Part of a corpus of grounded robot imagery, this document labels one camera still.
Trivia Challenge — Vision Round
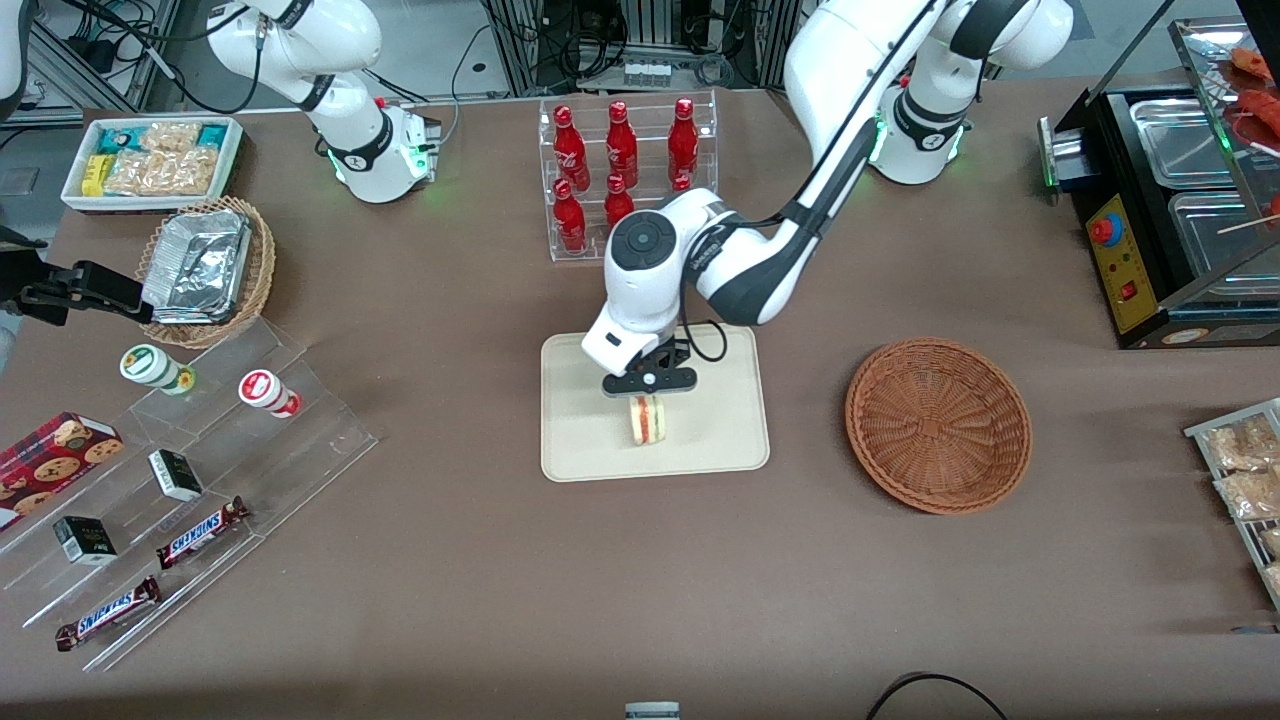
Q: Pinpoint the white rectangular snack bin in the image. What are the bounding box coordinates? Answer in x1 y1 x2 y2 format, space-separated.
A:
60 115 246 216

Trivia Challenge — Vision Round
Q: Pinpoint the light tan wicker basket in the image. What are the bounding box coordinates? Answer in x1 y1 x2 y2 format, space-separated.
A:
135 195 277 350

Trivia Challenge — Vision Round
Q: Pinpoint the black looped cable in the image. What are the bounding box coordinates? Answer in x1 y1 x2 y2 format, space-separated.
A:
865 671 1011 720

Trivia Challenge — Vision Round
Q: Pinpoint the clear acrylic stepped shelf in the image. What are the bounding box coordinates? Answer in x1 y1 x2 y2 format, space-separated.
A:
0 318 379 673

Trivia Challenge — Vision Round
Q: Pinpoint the metal equipment rack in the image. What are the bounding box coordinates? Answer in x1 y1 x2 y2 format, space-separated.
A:
480 0 801 96

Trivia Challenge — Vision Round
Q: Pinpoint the red lid yogurt cup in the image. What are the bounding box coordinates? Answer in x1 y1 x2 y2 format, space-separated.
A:
238 369 302 419

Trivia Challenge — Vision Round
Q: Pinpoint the stainless steel pan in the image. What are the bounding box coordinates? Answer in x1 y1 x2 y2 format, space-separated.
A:
1128 95 1241 190
1168 190 1280 277

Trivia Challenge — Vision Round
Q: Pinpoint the green lid yogurt cup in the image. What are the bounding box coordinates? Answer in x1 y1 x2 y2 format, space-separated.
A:
119 344 196 396

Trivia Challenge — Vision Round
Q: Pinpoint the black food warmer appliance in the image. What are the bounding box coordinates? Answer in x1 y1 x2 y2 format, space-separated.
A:
1038 15 1280 351

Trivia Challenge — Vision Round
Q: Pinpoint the aluminium foil tray stack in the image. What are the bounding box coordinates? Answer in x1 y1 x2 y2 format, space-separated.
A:
142 209 252 326

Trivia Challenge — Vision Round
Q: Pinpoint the small black box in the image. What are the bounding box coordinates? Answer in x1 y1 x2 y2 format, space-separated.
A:
53 515 118 567
148 449 204 503

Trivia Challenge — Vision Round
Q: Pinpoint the beige plastic tray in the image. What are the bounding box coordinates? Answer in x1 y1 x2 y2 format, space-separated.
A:
540 322 771 483

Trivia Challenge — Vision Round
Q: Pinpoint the small clear cracker bag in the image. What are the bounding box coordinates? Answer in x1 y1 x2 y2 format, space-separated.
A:
138 121 203 153

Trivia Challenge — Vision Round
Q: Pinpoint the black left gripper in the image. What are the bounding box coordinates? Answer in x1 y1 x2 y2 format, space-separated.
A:
603 338 698 399

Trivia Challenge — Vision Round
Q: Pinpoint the brown wicker basket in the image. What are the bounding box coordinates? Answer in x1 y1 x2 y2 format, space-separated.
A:
845 338 1033 516

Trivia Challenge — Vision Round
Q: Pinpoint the aluminium frame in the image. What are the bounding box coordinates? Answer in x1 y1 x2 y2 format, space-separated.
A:
25 0 186 113

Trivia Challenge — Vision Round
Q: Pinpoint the triangular sandwich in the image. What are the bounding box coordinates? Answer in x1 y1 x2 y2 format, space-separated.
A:
627 395 669 448

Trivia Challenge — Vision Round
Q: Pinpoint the Snickers chocolate bar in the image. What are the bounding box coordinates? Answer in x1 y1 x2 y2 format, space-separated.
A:
155 496 251 571
55 575 162 653

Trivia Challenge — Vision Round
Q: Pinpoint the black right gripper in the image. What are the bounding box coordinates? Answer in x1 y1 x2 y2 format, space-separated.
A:
0 228 153 326

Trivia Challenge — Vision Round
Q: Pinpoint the clear acrylic bottle rack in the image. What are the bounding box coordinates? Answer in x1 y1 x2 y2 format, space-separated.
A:
538 88 719 263

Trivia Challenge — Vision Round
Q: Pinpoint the large clear cracker bag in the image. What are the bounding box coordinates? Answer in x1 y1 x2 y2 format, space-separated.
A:
103 148 219 198

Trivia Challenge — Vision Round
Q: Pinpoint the red tartan cookie box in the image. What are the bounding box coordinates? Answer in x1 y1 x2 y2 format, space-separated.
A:
0 412 125 532

